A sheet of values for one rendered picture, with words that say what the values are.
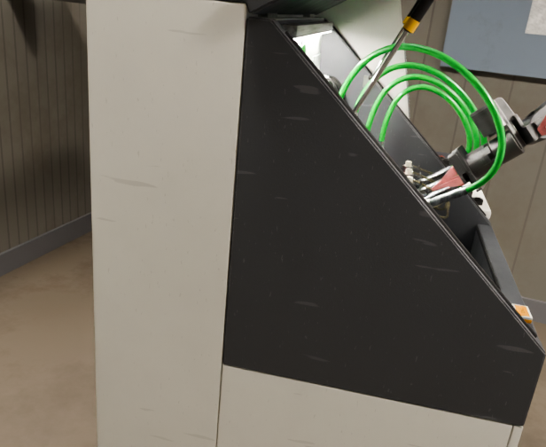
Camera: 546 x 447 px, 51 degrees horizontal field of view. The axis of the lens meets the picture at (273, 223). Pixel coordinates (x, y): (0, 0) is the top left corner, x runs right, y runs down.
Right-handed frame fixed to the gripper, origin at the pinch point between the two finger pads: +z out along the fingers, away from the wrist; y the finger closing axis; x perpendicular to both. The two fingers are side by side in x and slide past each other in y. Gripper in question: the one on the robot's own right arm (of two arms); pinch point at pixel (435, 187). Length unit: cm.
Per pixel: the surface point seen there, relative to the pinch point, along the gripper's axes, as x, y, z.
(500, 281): 1.9, -24.9, -1.4
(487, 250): -15.5, -21.4, 2.0
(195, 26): 46, 46, 5
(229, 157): 44, 26, 15
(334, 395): 37, -22, 28
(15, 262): -65, 73, 234
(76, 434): 9, -12, 152
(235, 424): 42, -19, 50
